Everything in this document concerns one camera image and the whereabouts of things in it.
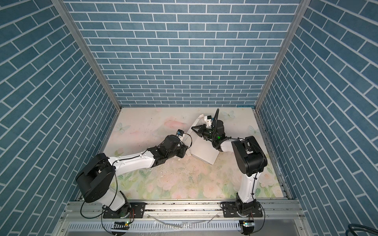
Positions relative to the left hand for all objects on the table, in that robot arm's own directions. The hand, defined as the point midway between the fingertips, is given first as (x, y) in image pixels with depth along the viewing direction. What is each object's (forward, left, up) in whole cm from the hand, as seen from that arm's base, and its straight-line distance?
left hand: (186, 146), depth 88 cm
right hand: (+10, -2, +6) cm, 12 cm away
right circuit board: (-39, -32, -13) cm, 52 cm away
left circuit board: (-37, +32, -13) cm, 51 cm away
